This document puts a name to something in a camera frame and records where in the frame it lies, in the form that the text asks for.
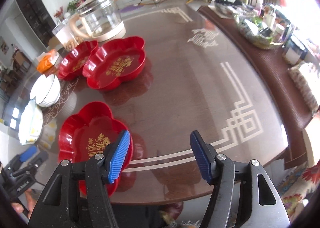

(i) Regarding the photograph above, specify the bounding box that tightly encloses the cluttered tray of bottles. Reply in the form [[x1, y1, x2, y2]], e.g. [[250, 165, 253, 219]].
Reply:
[[233, 4, 295, 50]]

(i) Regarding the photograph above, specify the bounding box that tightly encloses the orange tissue pack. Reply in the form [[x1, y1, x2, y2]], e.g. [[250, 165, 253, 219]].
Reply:
[[36, 49, 60, 73]]

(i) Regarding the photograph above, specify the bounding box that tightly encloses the white ribbed bowl black rim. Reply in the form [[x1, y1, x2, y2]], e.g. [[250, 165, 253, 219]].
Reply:
[[29, 74, 61, 108]]

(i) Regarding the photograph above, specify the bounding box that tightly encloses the red flower vase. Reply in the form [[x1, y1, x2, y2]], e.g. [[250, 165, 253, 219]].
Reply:
[[54, 6, 64, 22]]

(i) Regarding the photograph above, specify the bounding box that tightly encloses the dark display cabinet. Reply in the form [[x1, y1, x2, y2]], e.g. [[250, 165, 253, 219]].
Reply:
[[16, 0, 56, 47]]

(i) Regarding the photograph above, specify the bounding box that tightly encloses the glass kettle cream base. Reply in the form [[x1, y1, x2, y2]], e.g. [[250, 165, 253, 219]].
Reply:
[[68, 0, 126, 42]]

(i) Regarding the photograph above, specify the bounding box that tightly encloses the clear jar with snacks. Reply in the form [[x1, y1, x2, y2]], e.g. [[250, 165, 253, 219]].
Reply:
[[52, 18, 84, 52]]

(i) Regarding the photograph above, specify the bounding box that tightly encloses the person's left hand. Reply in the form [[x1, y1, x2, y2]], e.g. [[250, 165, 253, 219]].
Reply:
[[11, 188, 36, 219]]

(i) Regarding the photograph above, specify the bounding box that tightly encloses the red flower plate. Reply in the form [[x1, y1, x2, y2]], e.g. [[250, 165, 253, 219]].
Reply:
[[58, 100, 134, 198], [82, 36, 146, 91], [57, 40, 99, 81]]

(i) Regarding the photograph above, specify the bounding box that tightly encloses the blue white scalloped bowl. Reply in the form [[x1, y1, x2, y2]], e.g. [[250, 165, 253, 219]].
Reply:
[[18, 99, 43, 145]]

